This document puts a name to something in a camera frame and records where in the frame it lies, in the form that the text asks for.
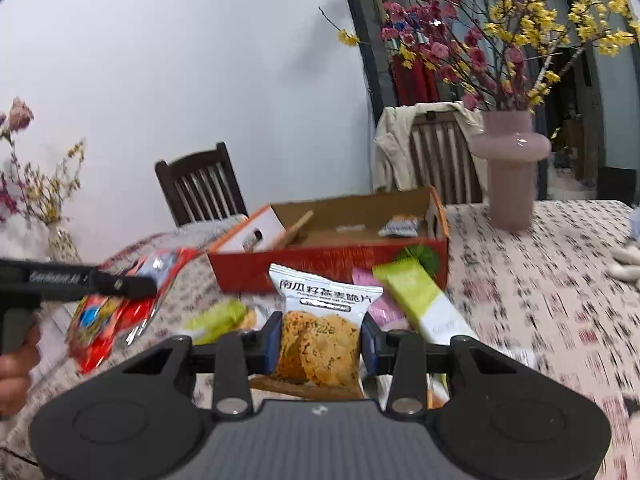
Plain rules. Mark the person's left hand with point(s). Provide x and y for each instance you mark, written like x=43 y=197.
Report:
x=15 y=380

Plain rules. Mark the white cookie snack packet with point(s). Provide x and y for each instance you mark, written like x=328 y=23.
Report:
x=320 y=340

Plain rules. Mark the brown wooden chair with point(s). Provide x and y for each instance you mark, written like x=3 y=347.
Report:
x=442 y=160

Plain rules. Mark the pink snack packet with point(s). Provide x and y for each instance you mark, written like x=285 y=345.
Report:
x=385 y=310

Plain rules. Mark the thin pink yellow flower sprigs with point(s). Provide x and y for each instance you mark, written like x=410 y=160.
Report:
x=40 y=195

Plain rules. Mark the green and white bar packet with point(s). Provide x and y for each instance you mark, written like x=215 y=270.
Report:
x=425 y=300

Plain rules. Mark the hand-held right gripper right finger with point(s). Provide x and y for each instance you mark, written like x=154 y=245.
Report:
x=368 y=345

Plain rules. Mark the red snack bag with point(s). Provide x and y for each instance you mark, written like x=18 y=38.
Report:
x=100 y=325

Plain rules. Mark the pink glass vase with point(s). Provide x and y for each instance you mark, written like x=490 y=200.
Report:
x=510 y=180

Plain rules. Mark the dark framed glass door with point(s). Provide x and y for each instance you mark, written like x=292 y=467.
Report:
x=362 y=60

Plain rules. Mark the snack packets inside box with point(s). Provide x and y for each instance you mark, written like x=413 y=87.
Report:
x=399 y=227

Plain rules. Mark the brown snack packet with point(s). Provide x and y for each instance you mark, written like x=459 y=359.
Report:
x=280 y=387

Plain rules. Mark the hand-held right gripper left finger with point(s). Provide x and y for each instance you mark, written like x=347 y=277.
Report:
x=274 y=342

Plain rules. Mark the dark wooden chair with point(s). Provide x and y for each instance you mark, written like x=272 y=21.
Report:
x=200 y=185

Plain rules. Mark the chair with beige jacket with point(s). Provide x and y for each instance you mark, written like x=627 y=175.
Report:
x=392 y=145

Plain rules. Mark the red cardboard box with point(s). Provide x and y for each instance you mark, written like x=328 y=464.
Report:
x=325 y=260

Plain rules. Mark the small patterned vase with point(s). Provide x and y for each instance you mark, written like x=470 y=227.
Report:
x=64 y=247

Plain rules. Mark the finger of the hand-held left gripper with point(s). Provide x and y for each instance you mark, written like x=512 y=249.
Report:
x=127 y=286

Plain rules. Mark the white soft object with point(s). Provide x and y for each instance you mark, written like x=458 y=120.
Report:
x=625 y=265

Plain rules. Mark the green snack packet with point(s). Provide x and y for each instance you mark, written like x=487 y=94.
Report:
x=217 y=317

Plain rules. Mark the yellow and pink flower branches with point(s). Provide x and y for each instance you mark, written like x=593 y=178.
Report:
x=480 y=35

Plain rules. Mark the red hanging cloth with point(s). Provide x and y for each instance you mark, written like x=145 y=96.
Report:
x=415 y=80

